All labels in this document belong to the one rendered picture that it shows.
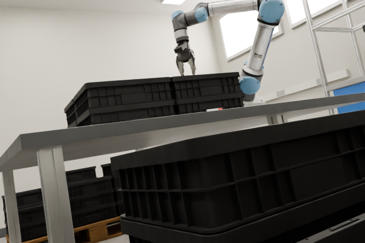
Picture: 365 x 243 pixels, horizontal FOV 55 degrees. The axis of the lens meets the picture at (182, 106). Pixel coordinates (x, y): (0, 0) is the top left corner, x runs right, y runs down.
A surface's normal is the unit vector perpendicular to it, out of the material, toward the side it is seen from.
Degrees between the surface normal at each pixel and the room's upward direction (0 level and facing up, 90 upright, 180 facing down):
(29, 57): 90
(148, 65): 90
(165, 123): 90
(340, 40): 90
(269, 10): 116
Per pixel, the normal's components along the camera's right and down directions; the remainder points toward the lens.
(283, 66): -0.85, 0.09
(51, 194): 0.50, -0.20
